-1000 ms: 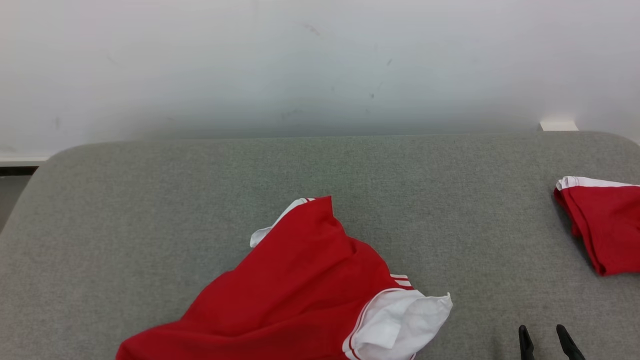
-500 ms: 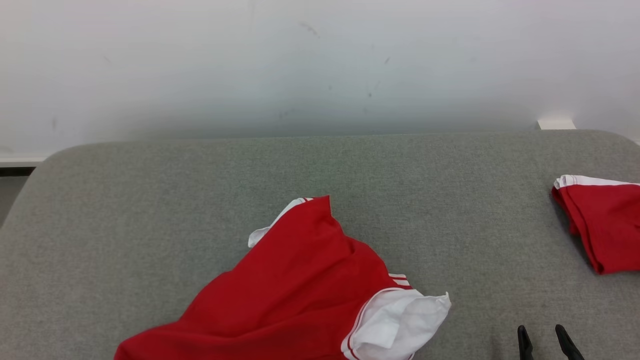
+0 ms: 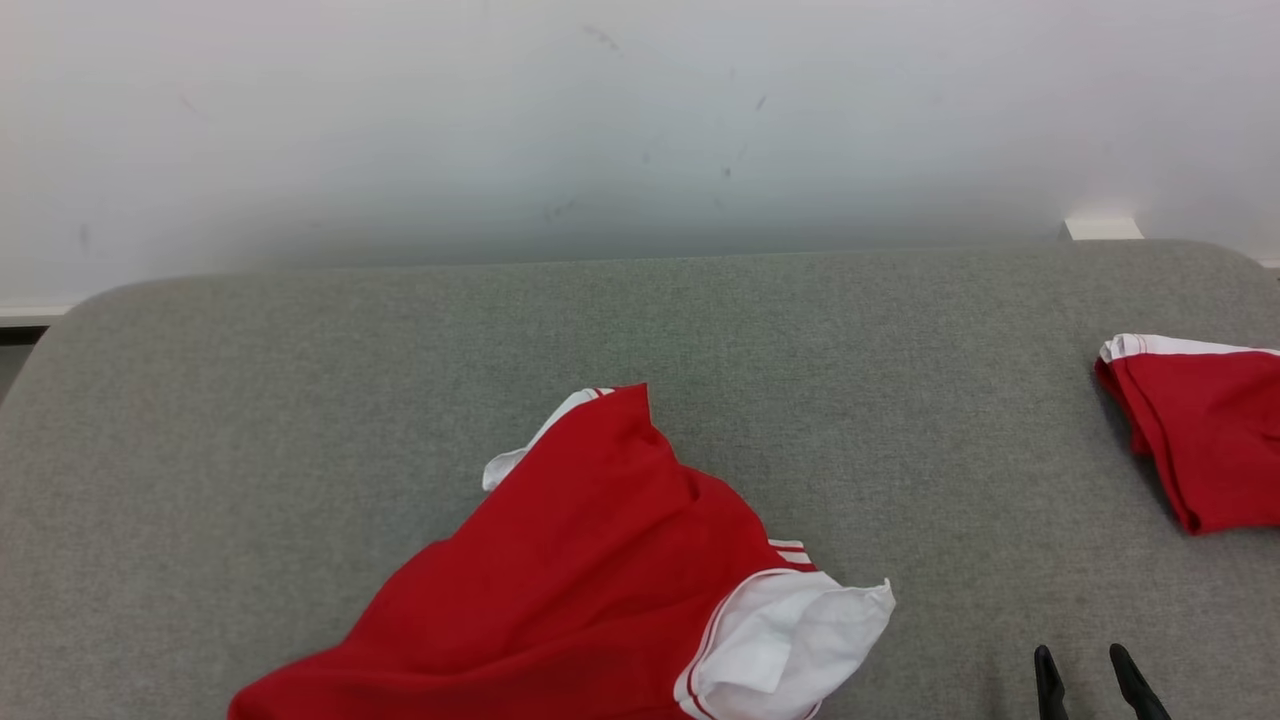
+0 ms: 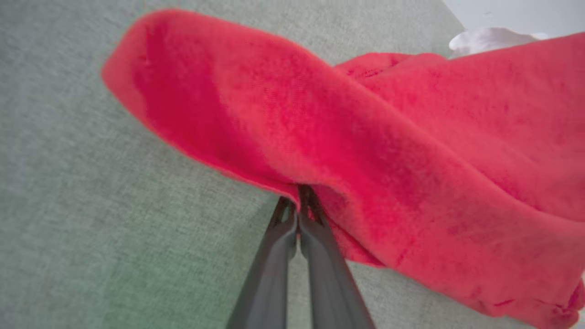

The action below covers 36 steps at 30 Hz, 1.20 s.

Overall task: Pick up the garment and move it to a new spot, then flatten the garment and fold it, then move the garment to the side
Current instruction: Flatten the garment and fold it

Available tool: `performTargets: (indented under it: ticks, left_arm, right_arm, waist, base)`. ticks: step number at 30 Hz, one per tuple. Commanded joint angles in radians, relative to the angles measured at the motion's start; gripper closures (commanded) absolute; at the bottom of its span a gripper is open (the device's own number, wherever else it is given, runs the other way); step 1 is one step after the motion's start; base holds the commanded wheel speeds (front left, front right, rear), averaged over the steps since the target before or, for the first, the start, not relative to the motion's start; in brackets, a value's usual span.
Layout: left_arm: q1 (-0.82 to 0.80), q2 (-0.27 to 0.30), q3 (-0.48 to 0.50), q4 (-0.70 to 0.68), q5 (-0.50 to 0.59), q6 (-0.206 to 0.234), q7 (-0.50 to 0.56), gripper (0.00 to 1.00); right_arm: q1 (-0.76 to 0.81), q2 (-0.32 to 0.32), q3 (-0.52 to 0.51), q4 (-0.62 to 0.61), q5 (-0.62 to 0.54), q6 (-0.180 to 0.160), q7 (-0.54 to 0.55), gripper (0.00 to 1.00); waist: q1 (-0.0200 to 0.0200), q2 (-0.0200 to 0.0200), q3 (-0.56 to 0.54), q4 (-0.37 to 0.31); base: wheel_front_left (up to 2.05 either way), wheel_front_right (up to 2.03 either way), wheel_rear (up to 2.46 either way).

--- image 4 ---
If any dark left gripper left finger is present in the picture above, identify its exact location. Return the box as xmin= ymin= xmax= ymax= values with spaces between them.
xmin=226 ymin=198 xmax=298 ymax=329

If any red jersey with white trim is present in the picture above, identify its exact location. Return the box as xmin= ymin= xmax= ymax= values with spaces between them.
xmin=101 ymin=7 xmax=585 ymax=329

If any grey fabric sofa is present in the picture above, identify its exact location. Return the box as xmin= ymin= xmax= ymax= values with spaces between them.
xmin=0 ymin=0 xmax=585 ymax=329

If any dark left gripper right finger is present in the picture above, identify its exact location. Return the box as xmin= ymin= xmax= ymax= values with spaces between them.
xmin=299 ymin=186 xmax=375 ymax=329

